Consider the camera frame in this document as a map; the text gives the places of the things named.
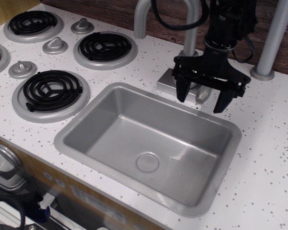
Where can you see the silver faucet lever handle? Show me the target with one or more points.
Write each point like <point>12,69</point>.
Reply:
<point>202,95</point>

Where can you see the silver stove knob lower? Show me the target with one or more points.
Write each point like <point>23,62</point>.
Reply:
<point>22,70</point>

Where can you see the silver toy faucet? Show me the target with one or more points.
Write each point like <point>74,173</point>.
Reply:
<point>197,14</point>

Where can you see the silver stove knob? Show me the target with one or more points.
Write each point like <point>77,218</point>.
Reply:
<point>55,46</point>
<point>22,70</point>
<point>81,27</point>

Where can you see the front right black burner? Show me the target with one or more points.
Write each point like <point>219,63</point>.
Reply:
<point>50,96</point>

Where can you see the silver stove knob top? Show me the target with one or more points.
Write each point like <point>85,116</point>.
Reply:
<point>81,27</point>

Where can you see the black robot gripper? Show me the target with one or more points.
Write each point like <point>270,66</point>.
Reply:
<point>211,69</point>

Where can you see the blue black clamp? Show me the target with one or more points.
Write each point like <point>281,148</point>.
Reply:
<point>33,209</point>

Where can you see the silver oven dial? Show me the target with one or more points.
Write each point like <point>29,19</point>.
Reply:
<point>10,164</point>

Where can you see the silver stove knob middle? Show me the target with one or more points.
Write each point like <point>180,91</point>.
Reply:
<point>55,46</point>

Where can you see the grey toy sink basin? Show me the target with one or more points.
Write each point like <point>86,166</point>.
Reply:
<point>168,152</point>

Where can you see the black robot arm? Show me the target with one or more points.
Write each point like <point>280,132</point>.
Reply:
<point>230,21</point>

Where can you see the back right black burner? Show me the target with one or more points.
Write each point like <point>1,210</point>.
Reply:
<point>105,51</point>

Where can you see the back left black burner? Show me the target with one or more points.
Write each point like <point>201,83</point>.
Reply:
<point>33,26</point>

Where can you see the grey vertical support pole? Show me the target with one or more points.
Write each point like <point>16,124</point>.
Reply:
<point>264,70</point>

